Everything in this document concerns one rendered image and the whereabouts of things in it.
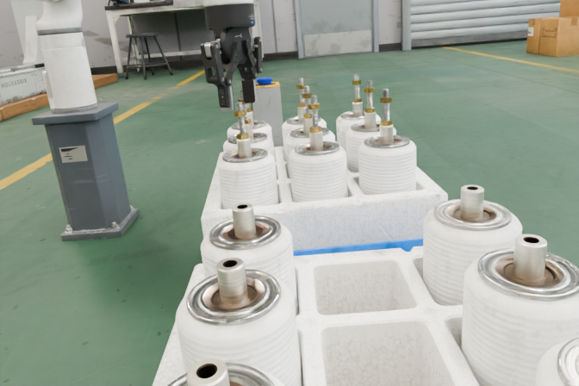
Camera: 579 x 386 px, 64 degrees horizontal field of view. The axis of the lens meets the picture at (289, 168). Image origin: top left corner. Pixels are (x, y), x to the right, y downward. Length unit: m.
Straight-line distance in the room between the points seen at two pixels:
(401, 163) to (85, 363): 0.57
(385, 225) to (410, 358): 0.30
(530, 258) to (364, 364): 0.19
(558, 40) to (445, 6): 2.03
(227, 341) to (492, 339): 0.20
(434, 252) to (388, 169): 0.28
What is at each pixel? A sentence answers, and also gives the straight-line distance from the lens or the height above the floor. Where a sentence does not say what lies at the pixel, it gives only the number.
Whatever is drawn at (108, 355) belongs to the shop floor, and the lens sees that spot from 0.81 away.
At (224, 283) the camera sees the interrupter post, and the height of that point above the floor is 0.27.
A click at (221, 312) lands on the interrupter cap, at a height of 0.25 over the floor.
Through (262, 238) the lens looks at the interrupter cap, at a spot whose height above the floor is 0.25.
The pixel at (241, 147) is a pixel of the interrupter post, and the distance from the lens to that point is 0.76.
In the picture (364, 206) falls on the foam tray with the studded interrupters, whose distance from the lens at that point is 0.74.
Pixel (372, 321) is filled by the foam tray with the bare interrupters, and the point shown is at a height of 0.18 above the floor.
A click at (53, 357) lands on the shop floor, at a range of 0.85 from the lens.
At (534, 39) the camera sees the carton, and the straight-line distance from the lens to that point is 4.89.
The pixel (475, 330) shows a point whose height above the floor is 0.21.
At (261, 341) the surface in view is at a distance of 0.36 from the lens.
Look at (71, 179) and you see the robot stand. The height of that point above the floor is 0.15.
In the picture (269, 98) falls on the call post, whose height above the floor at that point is 0.28.
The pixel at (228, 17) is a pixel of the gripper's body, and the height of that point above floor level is 0.47.
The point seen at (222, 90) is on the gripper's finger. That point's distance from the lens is 0.72.
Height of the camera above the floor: 0.46
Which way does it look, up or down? 18 degrees down
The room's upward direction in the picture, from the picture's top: 5 degrees counter-clockwise
